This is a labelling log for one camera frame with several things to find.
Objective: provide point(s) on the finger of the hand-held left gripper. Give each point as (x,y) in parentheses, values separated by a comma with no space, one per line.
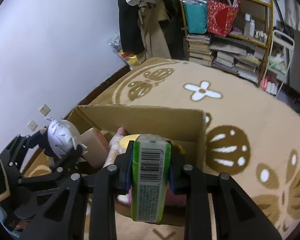
(65,166)
(22,142)

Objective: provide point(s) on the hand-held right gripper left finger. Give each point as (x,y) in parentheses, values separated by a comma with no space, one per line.
(128,175)

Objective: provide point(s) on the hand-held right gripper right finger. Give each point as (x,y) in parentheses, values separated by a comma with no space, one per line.
(173,180)

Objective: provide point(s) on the green tissue packet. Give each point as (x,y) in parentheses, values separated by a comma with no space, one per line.
(150,180)

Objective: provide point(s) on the white-haired plush doll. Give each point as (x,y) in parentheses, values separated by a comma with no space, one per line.
(60,137)

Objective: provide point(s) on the pink tissue roll pack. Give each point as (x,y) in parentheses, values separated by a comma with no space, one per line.
(113,145)

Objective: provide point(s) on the cardboard box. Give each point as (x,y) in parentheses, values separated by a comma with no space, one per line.
(152,120)

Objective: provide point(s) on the beige patterned rug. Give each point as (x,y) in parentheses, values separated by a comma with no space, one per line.
(240,110)

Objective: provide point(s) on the yellow packet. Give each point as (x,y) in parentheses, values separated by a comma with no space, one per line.
(132,60)

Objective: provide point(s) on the small stack of books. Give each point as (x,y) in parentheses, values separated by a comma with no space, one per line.
(198,50)

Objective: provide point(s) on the clear snack bag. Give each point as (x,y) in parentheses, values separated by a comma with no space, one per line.
(115,42)

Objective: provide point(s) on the large stack of books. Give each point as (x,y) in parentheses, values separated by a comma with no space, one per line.
(237,57)

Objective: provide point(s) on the beige cardboard sheet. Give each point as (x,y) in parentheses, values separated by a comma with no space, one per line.
(156,37)

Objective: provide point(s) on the black hanging clothing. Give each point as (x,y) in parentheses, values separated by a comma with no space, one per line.
(130,27)

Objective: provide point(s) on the white metal rack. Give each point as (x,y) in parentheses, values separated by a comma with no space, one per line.
(282,55)

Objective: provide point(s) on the teal bag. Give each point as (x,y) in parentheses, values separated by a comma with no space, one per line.
(195,15)

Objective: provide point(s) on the red patterned bag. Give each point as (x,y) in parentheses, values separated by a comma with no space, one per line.
(221,17)

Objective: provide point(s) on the white bottles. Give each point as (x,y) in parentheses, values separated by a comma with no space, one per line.
(249,26)

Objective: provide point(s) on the wooden shelf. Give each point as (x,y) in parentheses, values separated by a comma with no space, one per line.
(262,17)

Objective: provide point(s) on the white wall socket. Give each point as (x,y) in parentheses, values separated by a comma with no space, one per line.
(44,110)
(32,125)

